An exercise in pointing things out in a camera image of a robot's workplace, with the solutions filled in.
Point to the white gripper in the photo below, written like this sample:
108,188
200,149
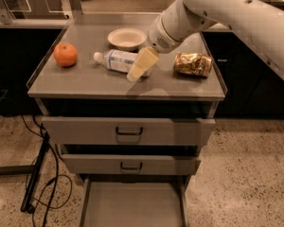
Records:
158,36

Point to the blue label plastic bottle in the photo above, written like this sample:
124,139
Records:
117,60

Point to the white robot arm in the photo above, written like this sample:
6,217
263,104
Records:
257,24

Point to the grey drawer cabinet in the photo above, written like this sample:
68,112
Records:
89,90

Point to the grey top drawer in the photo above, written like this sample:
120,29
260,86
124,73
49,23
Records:
128,131

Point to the grey middle drawer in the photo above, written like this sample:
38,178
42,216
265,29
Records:
131,164

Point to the grey open bottom drawer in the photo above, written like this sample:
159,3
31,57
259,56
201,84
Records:
133,202

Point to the white paper bowl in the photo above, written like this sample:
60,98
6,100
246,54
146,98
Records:
127,39

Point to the crumpled gold snack bag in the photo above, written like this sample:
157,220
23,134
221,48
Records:
193,64

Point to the orange fruit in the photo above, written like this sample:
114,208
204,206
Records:
65,54

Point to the black table leg base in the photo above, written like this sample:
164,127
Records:
32,172

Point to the white horizontal rail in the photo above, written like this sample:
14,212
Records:
107,22

